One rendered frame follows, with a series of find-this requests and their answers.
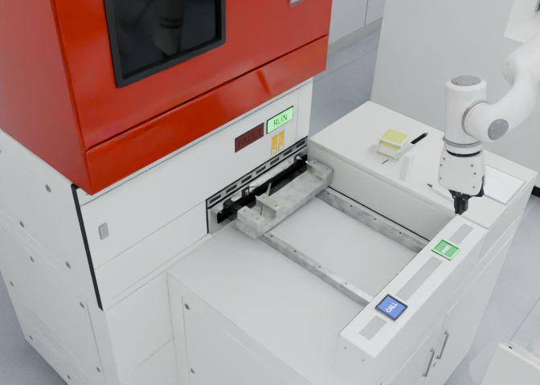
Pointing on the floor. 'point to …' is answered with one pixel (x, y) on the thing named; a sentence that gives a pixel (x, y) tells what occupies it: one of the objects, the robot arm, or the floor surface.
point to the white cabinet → (460, 338)
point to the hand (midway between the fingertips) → (460, 205)
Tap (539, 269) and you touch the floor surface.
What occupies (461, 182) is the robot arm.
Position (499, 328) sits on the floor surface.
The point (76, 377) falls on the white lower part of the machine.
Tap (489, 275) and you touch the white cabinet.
